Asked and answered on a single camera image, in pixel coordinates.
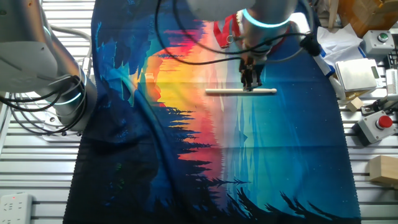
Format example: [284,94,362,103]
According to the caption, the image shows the silver digital scale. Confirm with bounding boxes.
[335,58,384,93]

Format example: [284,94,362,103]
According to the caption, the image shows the white and blue plastic bag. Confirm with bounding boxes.
[310,23,368,101]

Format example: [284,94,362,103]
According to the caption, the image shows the white power strip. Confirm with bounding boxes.
[0,192,34,224]

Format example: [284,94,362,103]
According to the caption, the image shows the large wooden block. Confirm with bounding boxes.
[369,154,398,188]

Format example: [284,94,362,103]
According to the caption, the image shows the white ridged device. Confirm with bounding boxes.
[385,68,398,96]

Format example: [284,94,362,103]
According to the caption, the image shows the red drum strap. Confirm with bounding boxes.
[213,14,243,49]

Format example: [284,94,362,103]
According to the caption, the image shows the red drum with white skin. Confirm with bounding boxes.
[231,9,293,50]

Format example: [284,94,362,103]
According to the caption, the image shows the black metal clamp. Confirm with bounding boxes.
[360,95,398,116]

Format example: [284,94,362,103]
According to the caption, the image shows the grey box with green button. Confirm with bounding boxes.
[362,30,396,57]

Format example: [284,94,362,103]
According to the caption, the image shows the thick grey cable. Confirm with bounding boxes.
[49,24,94,78]

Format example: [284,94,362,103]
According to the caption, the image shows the thin grey base cables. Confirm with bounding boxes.
[8,92,85,133]

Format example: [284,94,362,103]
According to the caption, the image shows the grey box with red button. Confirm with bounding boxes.
[352,110,398,146]

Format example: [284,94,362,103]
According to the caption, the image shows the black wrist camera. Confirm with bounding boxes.
[300,33,322,57]

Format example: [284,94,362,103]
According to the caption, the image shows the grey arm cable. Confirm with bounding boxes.
[262,46,307,65]

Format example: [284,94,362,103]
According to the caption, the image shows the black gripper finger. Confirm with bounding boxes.
[241,70,252,92]
[251,70,264,89]

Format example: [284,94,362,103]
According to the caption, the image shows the black base cable bundle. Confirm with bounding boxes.
[0,74,88,136]

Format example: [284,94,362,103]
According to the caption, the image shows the pale wooden drumstick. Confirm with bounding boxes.
[205,88,277,95]

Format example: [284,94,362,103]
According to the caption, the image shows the small wooden block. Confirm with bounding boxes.
[346,96,364,113]

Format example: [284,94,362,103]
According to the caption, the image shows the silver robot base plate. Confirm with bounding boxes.
[39,108,85,142]

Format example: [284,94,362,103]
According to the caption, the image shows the colourful landscape print cloth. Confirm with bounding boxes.
[63,0,362,224]

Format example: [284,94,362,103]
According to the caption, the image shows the wooden stick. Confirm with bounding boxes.
[327,0,340,21]

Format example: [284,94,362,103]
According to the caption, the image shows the brown cardboard box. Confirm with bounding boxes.
[337,0,398,38]

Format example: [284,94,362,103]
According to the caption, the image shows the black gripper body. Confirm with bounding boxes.
[238,55,265,75]

